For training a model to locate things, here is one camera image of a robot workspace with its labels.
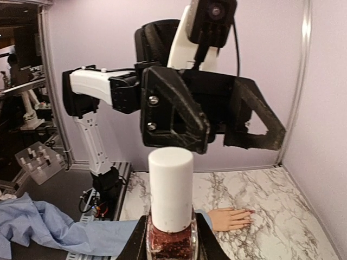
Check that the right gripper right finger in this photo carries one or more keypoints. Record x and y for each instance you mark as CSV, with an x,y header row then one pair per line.
x,y
208,246

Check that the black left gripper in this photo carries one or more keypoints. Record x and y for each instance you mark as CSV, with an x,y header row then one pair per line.
x,y
187,108

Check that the right aluminium frame post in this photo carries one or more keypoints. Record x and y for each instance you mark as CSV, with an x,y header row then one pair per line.
x,y
306,31

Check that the front aluminium rail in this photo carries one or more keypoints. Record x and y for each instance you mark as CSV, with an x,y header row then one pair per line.
x,y
104,200

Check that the red nail polish bottle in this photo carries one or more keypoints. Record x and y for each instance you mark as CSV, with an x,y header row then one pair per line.
x,y
179,245

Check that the clear nail polish rack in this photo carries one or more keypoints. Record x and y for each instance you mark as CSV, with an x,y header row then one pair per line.
x,y
40,162

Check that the blue sleeved forearm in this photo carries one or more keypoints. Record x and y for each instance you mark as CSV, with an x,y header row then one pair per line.
x,y
24,220

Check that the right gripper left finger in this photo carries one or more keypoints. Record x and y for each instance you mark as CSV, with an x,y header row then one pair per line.
x,y
135,248

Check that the aluminium frame post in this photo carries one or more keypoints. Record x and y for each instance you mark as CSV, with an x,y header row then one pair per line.
x,y
46,53
306,31

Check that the left aluminium frame post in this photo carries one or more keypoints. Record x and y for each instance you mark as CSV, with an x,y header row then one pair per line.
x,y
46,53

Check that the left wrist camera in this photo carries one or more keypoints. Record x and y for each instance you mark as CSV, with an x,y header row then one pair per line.
x,y
202,32

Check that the mannequin hand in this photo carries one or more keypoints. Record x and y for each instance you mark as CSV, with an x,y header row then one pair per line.
x,y
229,219

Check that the white cap with brush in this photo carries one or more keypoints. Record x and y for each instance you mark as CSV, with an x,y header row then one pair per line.
x,y
171,170

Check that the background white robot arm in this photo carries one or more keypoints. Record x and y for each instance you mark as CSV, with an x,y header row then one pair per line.
x,y
31,104

